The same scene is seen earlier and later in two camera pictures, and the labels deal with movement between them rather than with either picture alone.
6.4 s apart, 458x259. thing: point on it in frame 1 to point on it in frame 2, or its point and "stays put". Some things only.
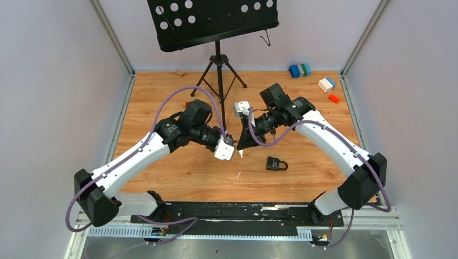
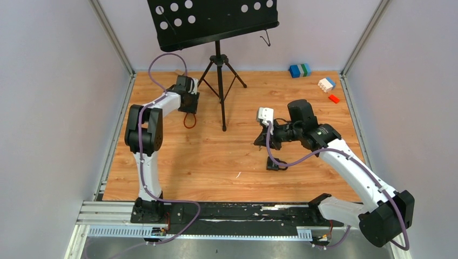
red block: x=334 y=99 stays put
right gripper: x=246 y=140 to x=274 y=144
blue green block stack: x=301 y=70 stays put
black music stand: x=179 y=24 stays put
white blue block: x=327 y=84 stays put
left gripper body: x=208 y=136 to x=193 y=104
